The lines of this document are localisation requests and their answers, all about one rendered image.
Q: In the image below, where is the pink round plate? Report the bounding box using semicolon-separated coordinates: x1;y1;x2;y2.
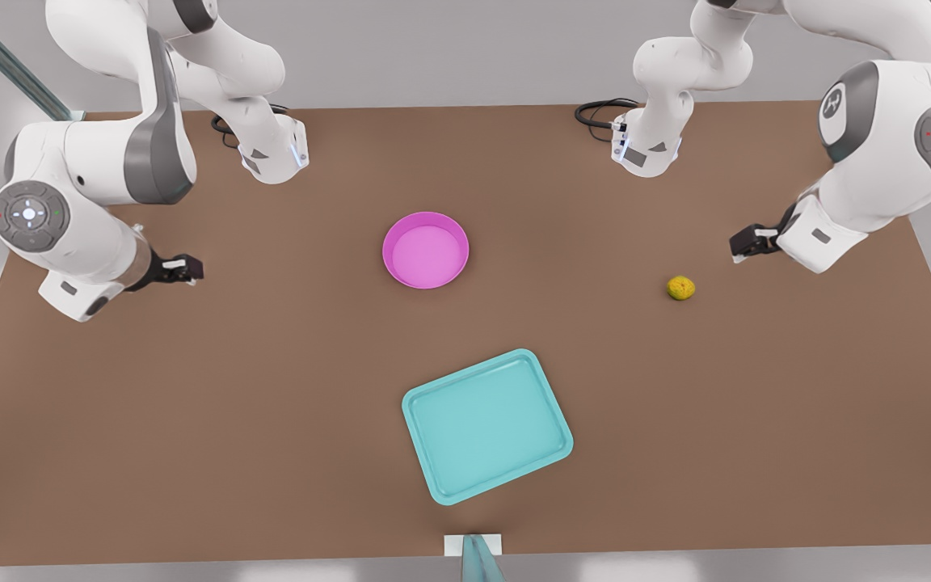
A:
382;212;470;290

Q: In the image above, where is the teal rectangular tray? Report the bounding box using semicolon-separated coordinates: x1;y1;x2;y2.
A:
402;348;575;507

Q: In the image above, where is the black cable loop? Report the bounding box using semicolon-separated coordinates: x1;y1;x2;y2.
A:
575;98;642;144
210;103;292;150

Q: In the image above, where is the silver frame post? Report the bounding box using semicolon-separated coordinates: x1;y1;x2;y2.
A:
0;0;87;123
461;534;508;582

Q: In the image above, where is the pale post foot plate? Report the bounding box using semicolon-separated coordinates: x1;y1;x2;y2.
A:
443;533;504;558

